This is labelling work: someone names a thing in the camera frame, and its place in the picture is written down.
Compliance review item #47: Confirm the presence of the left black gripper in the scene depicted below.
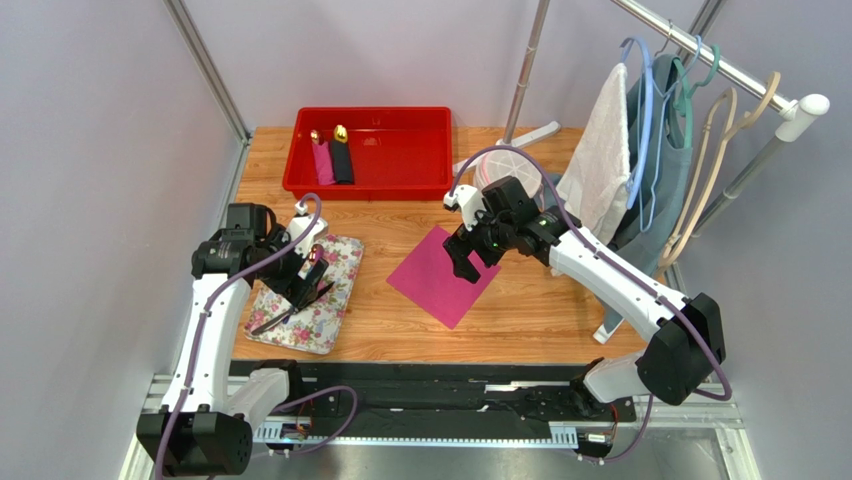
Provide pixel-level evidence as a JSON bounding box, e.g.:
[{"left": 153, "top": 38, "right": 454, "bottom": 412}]
[{"left": 255, "top": 224, "right": 327, "bottom": 307}]

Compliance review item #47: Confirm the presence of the magenta paper napkin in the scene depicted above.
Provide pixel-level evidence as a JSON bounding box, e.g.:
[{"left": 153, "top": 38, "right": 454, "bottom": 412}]
[{"left": 387, "top": 226, "right": 501, "bottom": 330}]

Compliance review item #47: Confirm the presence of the iridescent purple spoon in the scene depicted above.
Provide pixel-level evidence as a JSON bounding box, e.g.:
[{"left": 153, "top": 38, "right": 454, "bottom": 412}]
[{"left": 307, "top": 243, "right": 325, "bottom": 266}]

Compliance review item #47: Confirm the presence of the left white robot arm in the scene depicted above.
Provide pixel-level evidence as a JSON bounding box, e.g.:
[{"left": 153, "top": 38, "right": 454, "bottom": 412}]
[{"left": 136, "top": 193, "right": 328, "bottom": 479}]

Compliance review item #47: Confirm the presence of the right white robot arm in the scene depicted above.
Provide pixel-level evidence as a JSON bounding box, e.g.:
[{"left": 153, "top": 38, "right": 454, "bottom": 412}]
[{"left": 443, "top": 209, "right": 726, "bottom": 415}]

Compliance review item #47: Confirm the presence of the pink rolled napkin bundle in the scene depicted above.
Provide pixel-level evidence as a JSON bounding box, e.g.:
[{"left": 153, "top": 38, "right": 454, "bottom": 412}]
[{"left": 310, "top": 130, "right": 336, "bottom": 186}]

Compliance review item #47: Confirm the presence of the black rolled napkin bundle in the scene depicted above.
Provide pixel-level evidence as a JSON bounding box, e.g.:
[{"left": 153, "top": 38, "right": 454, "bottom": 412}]
[{"left": 329, "top": 124, "right": 355, "bottom": 185}]

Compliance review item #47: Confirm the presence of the floral tray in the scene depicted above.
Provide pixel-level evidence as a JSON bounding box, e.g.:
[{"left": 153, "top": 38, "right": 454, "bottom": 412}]
[{"left": 244, "top": 235, "right": 364, "bottom": 355}]

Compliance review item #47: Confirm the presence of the white round mesh basket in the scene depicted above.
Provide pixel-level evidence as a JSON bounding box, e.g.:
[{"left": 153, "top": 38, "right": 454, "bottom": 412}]
[{"left": 473, "top": 149, "right": 543, "bottom": 199}]

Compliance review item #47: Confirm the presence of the red plastic bin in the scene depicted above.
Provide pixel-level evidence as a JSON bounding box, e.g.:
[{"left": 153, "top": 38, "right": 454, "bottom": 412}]
[{"left": 281, "top": 106, "right": 454, "bottom": 201}]

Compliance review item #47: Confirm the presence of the white towel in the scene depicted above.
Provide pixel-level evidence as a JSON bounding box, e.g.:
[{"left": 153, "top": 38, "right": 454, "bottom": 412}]
[{"left": 556, "top": 63, "right": 631, "bottom": 243}]

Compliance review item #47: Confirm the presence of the beige hanger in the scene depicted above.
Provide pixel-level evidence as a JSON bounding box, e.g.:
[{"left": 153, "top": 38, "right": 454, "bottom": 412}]
[
  {"left": 657, "top": 71, "right": 782, "bottom": 274},
  {"left": 657, "top": 88, "right": 738, "bottom": 273}
]

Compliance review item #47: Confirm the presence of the blue-grey garment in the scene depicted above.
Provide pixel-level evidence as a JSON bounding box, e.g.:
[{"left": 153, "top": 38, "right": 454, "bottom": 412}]
[{"left": 609, "top": 54, "right": 695, "bottom": 275}]

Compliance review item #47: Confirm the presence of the green hanger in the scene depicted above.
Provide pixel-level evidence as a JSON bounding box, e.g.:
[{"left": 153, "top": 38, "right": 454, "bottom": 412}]
[{"left": 671, "top": 44, "right": 721, "bottom": 149}]

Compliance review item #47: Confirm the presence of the blue hanger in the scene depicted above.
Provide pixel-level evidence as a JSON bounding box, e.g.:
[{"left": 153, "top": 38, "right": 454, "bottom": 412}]
[{"left": 620, "top": 36, "right": 655, "bottom": 210}]

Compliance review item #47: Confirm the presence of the metal clothes rack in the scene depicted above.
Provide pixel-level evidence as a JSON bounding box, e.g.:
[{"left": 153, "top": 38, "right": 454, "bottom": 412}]
[{"left": 452, "top": 0, "right": 831, "bottom": 345}]

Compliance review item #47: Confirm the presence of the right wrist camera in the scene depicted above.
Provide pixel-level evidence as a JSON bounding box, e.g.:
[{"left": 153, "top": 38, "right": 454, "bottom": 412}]
[{"left": 443, "top": 185, "right": 486, "bottom": 231}]

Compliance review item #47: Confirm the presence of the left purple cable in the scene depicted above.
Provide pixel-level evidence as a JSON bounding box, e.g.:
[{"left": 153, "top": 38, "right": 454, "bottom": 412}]
[{"left": 152, "top": 192, "right": 361, "bottom": 480}]

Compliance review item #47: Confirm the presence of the purple cable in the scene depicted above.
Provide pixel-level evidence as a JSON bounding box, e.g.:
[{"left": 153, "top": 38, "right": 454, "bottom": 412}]
[
  {"left": 449, "top": 146, "right": 733, "bottom": 465},
  {"left": 152, "top": 192, "right": 361, "bottom": 480}
]

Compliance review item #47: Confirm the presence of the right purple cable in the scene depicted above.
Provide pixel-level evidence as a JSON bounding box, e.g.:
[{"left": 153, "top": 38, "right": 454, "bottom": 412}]
[{"left": 449, "top": 146, "right": 733, "bottom": 465}]

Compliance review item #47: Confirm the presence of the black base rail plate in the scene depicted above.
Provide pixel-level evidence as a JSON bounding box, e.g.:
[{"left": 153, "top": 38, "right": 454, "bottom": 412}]
[{"left": 284, "top": 361, "right": 637, "bottom": 441}]

